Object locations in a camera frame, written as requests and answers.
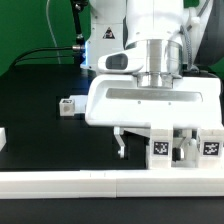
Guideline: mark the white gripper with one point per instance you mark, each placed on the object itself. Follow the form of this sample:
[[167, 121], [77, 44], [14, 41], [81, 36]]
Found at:
[[136, 90]]

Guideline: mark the white chair seat part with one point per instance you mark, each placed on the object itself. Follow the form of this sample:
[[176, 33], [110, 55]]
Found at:
[[189, 162]]

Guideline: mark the white chair backrest frame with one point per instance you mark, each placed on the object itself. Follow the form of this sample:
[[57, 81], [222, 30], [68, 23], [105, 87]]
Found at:
[[139, 131]]

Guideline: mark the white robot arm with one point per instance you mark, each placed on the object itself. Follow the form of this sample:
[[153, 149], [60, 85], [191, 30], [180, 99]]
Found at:
[[161, 25]]

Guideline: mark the white U-shaped fence frame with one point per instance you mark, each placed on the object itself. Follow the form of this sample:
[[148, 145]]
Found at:
[[111, 184]]

